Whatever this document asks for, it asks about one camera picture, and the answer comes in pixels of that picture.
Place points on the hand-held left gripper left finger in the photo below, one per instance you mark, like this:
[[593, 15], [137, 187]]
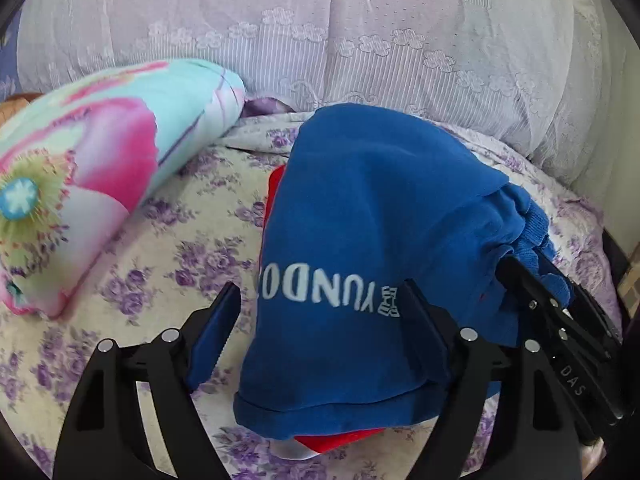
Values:
[[215, 340]]

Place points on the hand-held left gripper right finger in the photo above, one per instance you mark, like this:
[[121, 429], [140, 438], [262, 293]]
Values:
[[431, 340]]

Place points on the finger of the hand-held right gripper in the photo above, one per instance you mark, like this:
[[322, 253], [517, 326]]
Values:
[[595, 320], [565, 355]]

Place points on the blue sweatshirt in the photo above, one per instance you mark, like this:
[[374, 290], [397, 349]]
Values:
[[375, 220]]

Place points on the purple floral bedsheet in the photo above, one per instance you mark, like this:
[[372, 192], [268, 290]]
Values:
[[165, 260]]

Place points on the red white blue folded garment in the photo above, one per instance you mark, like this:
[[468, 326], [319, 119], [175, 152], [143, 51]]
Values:
[[345, 441]]

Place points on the folded floral quilt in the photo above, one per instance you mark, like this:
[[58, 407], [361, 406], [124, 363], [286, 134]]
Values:
[[100, 160]]

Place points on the purple cloth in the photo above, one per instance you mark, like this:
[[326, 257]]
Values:
[[267, 106]]

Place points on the brown pillow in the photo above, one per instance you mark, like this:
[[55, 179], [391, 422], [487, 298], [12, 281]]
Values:
[[15, 103]]

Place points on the white lace cloth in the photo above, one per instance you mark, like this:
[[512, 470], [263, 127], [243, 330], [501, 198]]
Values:
[[375, 35]]

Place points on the dark bed frame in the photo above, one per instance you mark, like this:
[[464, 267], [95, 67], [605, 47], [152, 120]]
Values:
[[622, 270]]

